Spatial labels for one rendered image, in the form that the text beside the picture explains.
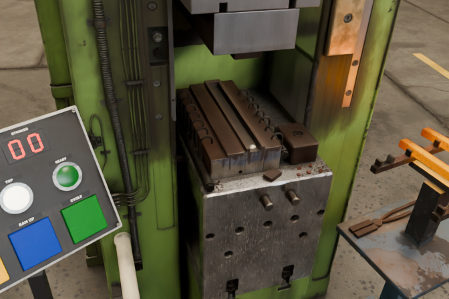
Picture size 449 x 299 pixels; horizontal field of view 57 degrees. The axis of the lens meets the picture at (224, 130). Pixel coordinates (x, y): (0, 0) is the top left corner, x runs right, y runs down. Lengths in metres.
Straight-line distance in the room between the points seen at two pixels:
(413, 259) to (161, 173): 0.78
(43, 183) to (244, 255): 0.65
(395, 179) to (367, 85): 1.51
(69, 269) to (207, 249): 1.08
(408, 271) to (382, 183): 1.47
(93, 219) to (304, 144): 0.60
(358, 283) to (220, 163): 1.23
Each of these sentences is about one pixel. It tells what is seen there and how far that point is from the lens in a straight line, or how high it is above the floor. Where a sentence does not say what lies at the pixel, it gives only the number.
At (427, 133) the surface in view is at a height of 0.94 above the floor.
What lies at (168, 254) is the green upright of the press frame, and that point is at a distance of 1.50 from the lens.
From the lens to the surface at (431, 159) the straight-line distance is 1.31.
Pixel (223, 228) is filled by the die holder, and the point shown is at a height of 0.79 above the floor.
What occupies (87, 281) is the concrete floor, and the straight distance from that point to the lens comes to 2.12.
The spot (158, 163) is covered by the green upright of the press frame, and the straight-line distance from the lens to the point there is 1.23.
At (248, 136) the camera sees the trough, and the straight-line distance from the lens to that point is 1.17.
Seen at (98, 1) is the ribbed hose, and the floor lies 1.37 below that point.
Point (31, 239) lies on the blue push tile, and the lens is 0.89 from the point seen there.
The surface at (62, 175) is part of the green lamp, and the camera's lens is 0.89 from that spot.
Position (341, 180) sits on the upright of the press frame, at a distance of 1.58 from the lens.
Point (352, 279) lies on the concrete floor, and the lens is 2.17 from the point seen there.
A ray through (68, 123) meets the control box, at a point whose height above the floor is 1.18.
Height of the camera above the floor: 1.63
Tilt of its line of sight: 33 degrees down
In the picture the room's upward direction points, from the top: 2 degrees clockwise
